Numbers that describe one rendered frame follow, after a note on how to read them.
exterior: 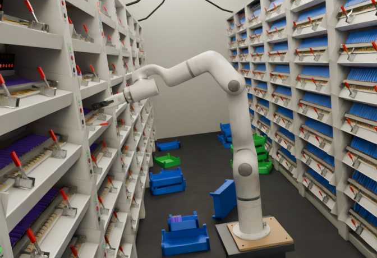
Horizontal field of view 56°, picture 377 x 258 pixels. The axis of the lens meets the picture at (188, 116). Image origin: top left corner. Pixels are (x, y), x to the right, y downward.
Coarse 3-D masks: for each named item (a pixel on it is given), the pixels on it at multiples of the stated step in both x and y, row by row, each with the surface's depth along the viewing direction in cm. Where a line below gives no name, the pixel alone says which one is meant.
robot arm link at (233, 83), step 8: (200, 56) 167; (208, 56) 166; (216, 56) 166; (192, 64) 167; (200, 64) 167; (208, 64) 166; (216, 64) 165; (224, 64) 164; (192, 72) 168; (200, 72) 169; (216, 72) 165; (224, 72) 162; (232, 72) 160; (216, 80) 165; (224, 80) 160; (232, 80) 158; (240, 80) 159; (224, 88) 161; (232, 88) 159; (240, 88) 159
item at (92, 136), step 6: (84, 102) 195; (90, 102) 195; (90, 108) 196; (102, 108) 196; (96, 114) 190; (108, 114) 197; (96, 120) 176; (108, 120) 184; (96, 126) 162; (102, 126) 167; (90, 132) 148; (96, 132) 155; (102, 132) 171; (90, 138) 142; (96, 138) 157; (90, 144) 145
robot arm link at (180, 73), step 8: (152, 64) 176; (184, 64) 169; (136, 72) 177; (144, 72) 177; (152, 72) 178; (160, 72) 173; (168, 72) 171; (176, 72) 169; (184, 72) 168; (168, 80) 171; (176, 80) 170; (184, 80) 171
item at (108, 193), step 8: (112, 176) 200; (120, 176) 202; (104, 184) 187; (112, 184) 184; (120, 184) 198; (104, 192) 180; (112, 192) 184; (104, 200) 173; (112, 200) 175; (104, 208) 158; (112, 208) 166; (104, 216) 156; (104, 224) 143; (104, 232) 149
